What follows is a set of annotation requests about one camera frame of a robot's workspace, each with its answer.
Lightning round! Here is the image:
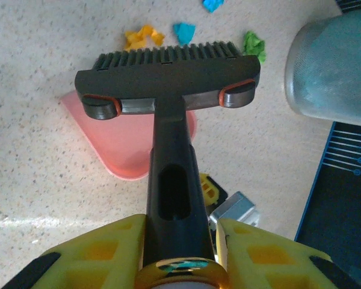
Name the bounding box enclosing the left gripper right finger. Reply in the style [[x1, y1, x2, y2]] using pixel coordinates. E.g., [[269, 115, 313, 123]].
[[215, 217, 361, 289]]

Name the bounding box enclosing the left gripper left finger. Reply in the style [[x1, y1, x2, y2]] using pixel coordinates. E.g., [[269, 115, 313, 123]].
[[1, 213, 147, 289]]

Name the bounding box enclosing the black hand brush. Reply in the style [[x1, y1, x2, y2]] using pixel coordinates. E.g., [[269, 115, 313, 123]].
[[74, 40, 262, 289]]

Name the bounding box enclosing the pink plastic dustpan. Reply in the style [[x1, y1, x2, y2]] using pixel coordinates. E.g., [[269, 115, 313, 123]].
[[61, 92, 198, 181]]

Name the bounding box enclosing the blue paper scrap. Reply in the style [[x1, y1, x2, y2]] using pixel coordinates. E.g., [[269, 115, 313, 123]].
[[172, 22, 197, 46], [202, 0, 225, 13]]

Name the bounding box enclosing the orange paper scrap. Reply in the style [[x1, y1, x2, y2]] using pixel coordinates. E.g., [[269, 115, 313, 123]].
[[123, 25, 166, 51]]

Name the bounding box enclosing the green paper scrap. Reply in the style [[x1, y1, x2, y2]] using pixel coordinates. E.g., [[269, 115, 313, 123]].
[[242, 30, 267, 64]]

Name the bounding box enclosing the translucent grey trash bin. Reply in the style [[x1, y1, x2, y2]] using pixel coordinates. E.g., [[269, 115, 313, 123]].
[[284, 13, 361, 124]]

